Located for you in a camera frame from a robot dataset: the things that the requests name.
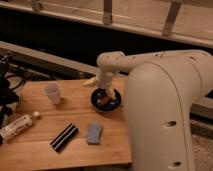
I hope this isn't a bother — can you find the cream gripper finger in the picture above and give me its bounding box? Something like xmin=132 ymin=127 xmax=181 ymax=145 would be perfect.
xmin=83 ymin=77 xmax=96 ymax=87
xmin=106 ymin=87 xmax=115 ymax=100

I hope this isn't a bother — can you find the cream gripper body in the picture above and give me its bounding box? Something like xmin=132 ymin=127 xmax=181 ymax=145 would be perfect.
xmin=95 ymin=69 xmax=115 ymax=89

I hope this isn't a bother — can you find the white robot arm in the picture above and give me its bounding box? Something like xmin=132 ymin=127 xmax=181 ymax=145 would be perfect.
xmin=85 ymin=50 xmax=213 ymax=171

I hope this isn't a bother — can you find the red snack packet in bowl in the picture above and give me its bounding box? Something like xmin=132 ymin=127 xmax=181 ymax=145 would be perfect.
xmin=98 ymin=95 xmax=112 ymax=106

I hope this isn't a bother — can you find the dark blue bowl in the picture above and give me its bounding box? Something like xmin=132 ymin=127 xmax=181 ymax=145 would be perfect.
xmin=91 ymin=88 xmax=121 ymax=112

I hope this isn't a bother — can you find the translucent plastic cup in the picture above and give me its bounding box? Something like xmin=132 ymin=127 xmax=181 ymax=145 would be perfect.
xmin=43 ymin=83 xmax=61 ymax=105

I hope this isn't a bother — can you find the blue sponge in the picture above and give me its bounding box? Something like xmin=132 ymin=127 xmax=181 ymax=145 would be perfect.
xmin=87 ymin=122 xmax=103 ymax=145

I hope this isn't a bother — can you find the black white striped block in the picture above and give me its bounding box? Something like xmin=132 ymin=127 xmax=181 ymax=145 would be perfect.
xmin=50 ymin=123 xmax=79 ymax=152

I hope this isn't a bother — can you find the black equipment at left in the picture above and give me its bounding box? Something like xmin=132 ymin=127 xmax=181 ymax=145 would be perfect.
xmin=0 ymin=55 xmax=19 ymax=129

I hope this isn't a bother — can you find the white plastic bottle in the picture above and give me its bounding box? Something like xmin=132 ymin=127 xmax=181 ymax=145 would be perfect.
xmin=0 ymin=111 xmax=41 ymax=144

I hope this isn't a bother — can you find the black cable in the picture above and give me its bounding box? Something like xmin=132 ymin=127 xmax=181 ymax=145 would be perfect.
xmin=3 ymin=73 xmax=26 ymax=92

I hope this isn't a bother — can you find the metal railing frame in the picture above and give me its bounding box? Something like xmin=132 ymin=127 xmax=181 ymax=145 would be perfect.
xmin=0 ymin=0 xmax=213 ymax=48

